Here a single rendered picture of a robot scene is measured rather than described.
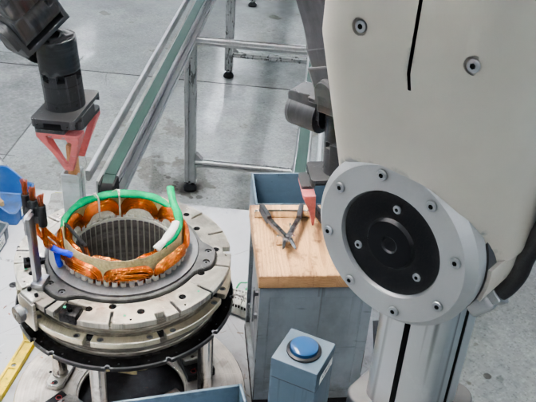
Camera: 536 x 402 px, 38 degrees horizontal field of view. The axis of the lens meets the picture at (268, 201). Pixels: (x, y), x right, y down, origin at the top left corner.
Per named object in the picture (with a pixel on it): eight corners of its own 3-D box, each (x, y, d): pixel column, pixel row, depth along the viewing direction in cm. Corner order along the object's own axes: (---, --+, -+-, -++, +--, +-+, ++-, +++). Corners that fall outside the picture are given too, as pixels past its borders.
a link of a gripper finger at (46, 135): (41, 175, 116) (31, 119, 110) (61, 151, 121) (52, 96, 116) (85, 180, 115) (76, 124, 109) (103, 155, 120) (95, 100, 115)
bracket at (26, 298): (33, 313, 112) (29, 285, 110) (47, 325, 110) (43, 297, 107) (21, 318, 111) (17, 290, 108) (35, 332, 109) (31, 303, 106)
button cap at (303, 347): (285, 353, 110) (285, 348, 110) (297, 336, 113) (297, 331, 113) (311, 363, 109) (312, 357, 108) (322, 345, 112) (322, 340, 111)
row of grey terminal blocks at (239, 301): (216, 311, 155) (217, 295, 153) (226, 297, 159) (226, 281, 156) (263, 326, 152) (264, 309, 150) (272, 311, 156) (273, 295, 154)
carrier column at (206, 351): (198, 397, 133) (199, 303, 122) (212, 399, 133) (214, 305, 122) (195, 408, 131) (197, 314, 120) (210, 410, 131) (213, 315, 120)
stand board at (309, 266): (249, 215, 137) (249, 204, 136) (355, 215, 140) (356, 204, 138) (258, 289, 121) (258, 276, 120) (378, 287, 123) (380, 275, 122)
